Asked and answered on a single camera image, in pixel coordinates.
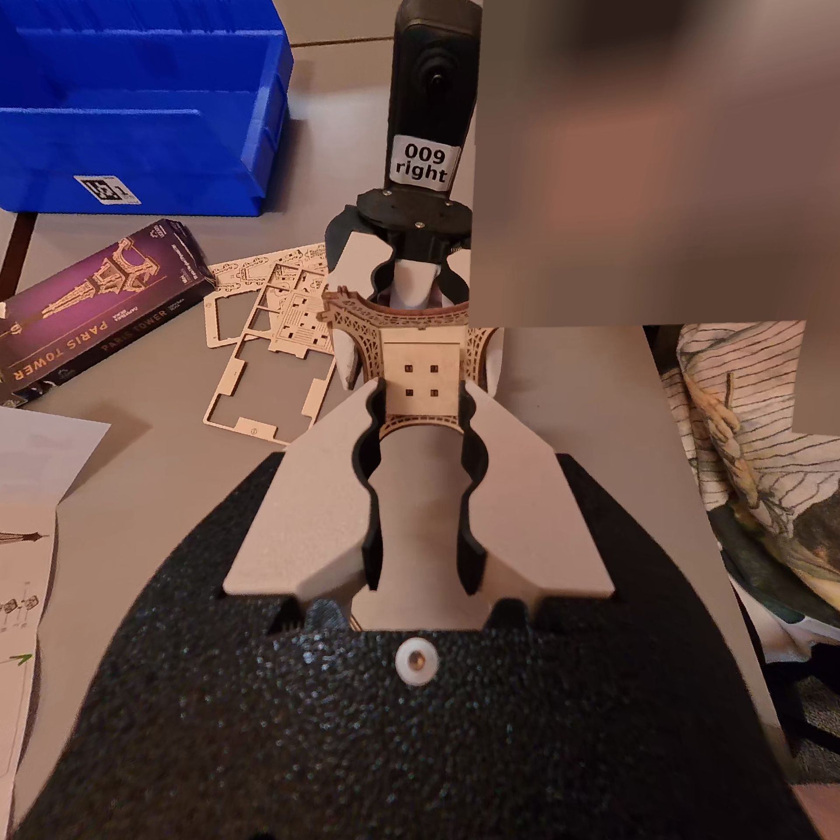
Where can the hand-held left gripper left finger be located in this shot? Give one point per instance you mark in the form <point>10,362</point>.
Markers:
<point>302,518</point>

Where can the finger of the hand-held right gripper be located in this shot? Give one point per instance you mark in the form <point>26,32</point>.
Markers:
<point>358,262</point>
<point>495,358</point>

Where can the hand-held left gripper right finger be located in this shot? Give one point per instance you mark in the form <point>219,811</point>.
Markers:
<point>544,525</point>

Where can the wooden tower base model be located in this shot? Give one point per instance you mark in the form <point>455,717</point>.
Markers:
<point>420,367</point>

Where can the grey desk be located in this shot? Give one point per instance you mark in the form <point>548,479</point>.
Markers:
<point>590,407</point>

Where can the wooden sheet with ornate cutouts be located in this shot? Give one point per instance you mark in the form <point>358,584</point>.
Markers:
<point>236,272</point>

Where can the person's white printed t-shirt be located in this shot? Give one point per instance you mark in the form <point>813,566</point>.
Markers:
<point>754,420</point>

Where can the folded instruction booklet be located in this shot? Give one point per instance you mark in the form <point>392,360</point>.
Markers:
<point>33,472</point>

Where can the purple puzzle box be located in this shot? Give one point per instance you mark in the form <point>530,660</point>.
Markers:
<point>85,315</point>

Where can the blue plastic bin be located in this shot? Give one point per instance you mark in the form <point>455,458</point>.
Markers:
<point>131,98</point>

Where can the empty wooden frame sheet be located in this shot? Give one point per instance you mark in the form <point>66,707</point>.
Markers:
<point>257,428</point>

